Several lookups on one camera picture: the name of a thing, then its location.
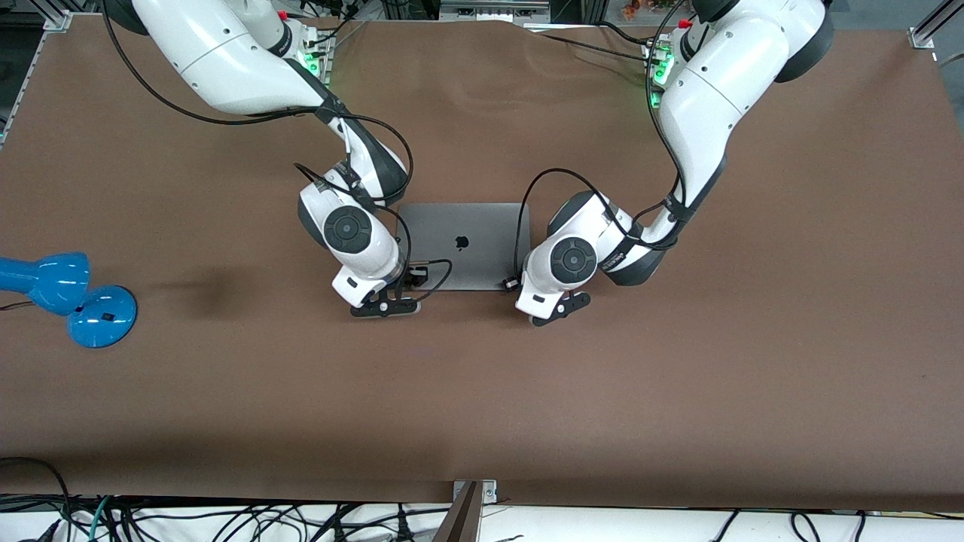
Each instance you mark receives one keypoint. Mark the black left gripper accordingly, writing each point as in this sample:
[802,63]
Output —
[513,287]

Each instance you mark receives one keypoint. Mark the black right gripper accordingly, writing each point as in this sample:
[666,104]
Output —
[407,279]

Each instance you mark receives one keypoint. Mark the grey laptop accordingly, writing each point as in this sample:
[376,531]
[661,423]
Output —
[482,263]

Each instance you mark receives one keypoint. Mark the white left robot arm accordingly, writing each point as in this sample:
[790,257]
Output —
[715,98]

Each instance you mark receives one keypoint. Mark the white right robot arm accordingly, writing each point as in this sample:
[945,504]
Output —
[218,60]

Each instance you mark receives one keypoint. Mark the brown table cover sheet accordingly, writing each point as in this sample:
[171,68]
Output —
[678,376]

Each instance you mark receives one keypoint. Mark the orange background object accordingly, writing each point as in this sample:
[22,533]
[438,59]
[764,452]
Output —
[630,9]

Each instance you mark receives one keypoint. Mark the blue desk lamp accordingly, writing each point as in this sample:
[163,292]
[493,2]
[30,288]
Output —
[102,316]

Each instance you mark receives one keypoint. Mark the metal post with bracket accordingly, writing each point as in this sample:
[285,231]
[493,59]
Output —
[467,519]

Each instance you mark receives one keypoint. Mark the grey metal frame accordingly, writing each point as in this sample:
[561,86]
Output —
[493,9]

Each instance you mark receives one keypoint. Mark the aluminium table edge rail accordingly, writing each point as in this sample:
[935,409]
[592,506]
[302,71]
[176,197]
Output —
[19,86]

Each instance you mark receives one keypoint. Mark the aluminium corner bracket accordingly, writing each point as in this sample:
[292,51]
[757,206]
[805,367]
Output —
[920,38]
[59,20]

